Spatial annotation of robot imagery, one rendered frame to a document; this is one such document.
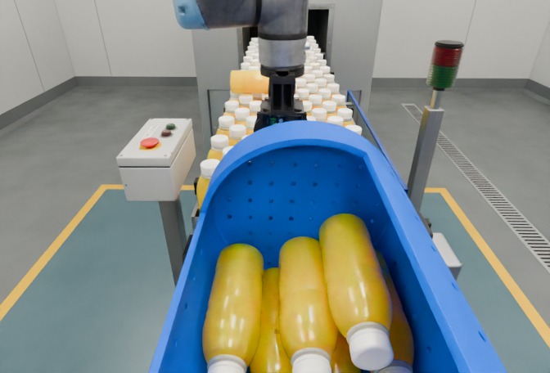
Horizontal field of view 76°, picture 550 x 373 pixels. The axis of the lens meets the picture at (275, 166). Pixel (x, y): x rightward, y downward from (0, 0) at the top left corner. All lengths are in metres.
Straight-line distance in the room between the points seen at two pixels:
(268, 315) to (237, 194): 0.17
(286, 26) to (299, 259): 0.32
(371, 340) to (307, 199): 0.23
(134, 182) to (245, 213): 0.28
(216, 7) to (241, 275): 0.34
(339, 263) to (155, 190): 0.43
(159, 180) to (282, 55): 0.34
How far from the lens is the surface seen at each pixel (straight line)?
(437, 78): 0.94
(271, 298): 0.49
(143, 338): 1.81
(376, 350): 0.37
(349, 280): 0.39
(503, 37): 5.50
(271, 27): 0.54
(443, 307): 0.27
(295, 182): 0.50
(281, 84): 0.57
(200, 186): 0.69
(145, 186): 0.74
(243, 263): 0.47
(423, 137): 1.00
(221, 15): 0.51
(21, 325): 2.09
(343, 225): 0.45
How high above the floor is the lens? 1.41
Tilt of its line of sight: 29 degrees down
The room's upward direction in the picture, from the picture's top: straight up
